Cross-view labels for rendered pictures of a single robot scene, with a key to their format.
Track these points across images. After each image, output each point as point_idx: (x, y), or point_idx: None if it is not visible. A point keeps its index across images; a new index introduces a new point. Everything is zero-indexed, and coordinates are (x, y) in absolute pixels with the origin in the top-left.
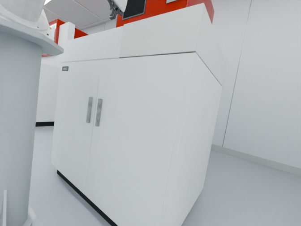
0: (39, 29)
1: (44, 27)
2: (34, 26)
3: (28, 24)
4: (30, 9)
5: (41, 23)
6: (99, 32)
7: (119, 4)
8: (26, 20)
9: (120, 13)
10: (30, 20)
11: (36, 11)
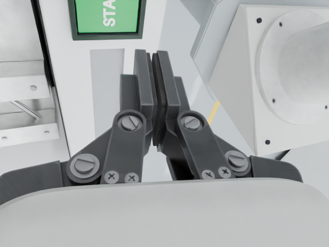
0: (277, 18)
1: (269, 37)
2: (286, 21)
3: (294, 17)
4: (323, 23)
5: (272, 50)
6: (160, 36)
7: (170, 207)
8: (297, 30)
9: (60, 164)
10: (293, 34)
11: (313, 30)
